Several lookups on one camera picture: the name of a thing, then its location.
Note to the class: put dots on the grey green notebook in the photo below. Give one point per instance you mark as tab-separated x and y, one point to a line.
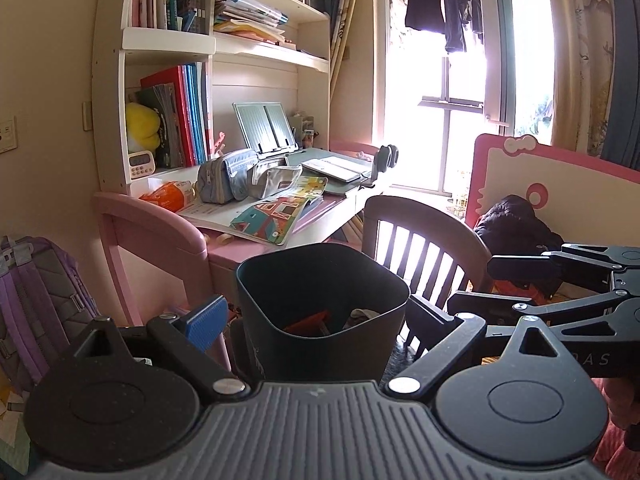
344	173

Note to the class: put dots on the stacked papers on shelf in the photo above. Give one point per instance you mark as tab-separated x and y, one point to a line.
250	19

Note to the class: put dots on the red and blue books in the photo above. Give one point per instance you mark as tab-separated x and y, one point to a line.
181	96

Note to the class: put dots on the wall power outlet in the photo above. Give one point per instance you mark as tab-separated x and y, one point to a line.
8	137

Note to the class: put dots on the dark wooden chair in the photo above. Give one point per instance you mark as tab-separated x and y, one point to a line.
435	253

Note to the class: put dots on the colourful open picture book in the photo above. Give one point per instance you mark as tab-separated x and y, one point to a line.
269	221

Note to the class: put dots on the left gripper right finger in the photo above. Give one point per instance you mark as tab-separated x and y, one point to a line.
427	324

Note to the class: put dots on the beige curtain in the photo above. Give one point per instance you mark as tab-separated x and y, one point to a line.
596	78

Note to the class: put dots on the hanging dark clothes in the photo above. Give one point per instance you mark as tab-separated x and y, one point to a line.
453	19

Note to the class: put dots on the black jacket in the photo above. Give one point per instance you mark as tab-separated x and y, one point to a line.
516	239

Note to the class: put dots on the yellow plush toy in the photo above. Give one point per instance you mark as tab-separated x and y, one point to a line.
142	125

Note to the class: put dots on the pink white study desk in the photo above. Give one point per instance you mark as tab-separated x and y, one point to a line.
145	245

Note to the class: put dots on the grey pencil case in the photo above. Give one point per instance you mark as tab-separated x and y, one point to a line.
264	181

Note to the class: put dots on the orange white tissue pack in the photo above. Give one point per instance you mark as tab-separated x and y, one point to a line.
172	195

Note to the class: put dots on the white digital timer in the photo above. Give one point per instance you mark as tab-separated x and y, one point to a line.
141	164

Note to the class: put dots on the blue denim pencil case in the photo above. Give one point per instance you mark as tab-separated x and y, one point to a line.
224	179

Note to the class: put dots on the purple grey backpack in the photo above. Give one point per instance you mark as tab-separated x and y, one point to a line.
44	306

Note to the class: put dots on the dark teal trash bin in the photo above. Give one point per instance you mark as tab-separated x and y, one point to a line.
319	313

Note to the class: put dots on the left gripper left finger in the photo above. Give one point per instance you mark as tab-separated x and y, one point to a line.
205	324

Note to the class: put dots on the pink white headboard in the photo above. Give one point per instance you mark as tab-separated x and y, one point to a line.
584	199

